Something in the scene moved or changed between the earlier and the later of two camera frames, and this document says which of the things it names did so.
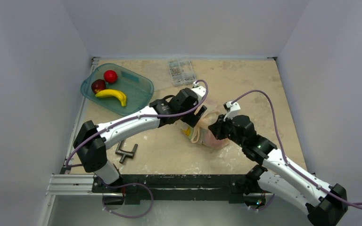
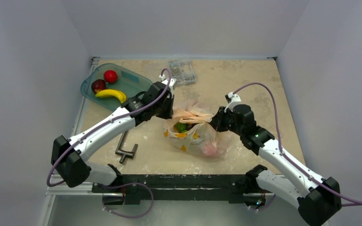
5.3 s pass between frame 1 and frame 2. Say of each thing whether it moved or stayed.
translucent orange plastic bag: moved
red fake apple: stayed
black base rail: stayed
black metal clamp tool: stayed
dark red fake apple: stayed
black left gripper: moved
